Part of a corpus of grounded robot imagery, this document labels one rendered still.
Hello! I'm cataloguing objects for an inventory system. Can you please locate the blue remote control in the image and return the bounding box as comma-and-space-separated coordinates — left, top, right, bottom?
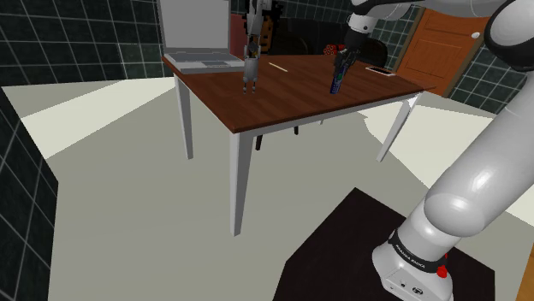
329, 62, 350, 95

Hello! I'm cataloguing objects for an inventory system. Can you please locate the red cylinder bundle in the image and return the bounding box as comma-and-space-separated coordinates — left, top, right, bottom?
322, 43, 348, 57

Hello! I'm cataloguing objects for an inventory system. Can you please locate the white flat phone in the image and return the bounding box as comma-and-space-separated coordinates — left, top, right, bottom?
365, 65, 397, 78

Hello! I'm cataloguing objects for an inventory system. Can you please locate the wooden table with white legs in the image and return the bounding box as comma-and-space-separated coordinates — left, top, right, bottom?
161, 53, 437, 238

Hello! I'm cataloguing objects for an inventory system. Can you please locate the orange wooden door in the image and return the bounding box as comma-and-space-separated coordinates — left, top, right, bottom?
393, 7, 494, 97

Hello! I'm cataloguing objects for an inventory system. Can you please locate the grey open laptop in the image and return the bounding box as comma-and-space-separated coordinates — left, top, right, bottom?
157, 0, 246, 75

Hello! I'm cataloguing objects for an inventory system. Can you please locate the dark robot stand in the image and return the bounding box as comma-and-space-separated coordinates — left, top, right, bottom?
272, 186, 496, 301

